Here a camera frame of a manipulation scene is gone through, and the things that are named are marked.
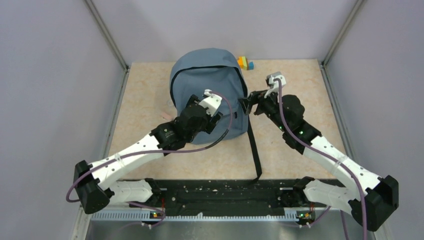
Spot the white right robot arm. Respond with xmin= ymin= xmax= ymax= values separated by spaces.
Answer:
xmin=239 ymin=91 xmax=399 ymax=232

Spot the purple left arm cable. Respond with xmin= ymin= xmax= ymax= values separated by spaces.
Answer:
xmin=65 ymin=91 xmax=234 ymax=229

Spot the blue student backpack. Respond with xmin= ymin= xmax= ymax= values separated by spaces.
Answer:
xmin=169 ymin=48 xmax=262 ymax=182

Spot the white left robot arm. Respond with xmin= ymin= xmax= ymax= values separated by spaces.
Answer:
xmin=66 ymin=89 xmax=228 ymax=215

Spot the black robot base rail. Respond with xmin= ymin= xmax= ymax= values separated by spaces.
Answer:
xmin=125 ymin=178 xmax=335 ymax=220

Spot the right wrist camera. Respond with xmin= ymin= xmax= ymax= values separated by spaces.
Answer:
xmin=264 ymin=71 xmax=287 ymax=98

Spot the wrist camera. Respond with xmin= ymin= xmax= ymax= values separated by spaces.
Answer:
xmin=264 ymin=71 xmax=287 ymax=98
xmin=198 ymin=89 xmax=223 ymax=117

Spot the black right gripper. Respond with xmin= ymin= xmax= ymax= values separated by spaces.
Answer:
xmin=238 ymin=86 xmax=289 ymax=132

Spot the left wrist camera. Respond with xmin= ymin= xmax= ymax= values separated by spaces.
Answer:
xmin=198 ymin=89 xmax=223 ymax=117

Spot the pink eraser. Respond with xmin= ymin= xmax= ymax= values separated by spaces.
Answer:
xmin=160 ymin=112 xmax=173 ymax=121

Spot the colourful sticky note stack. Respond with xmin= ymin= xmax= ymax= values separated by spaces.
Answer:
xmin=237 ymin=56 xmax=255 ymax=71

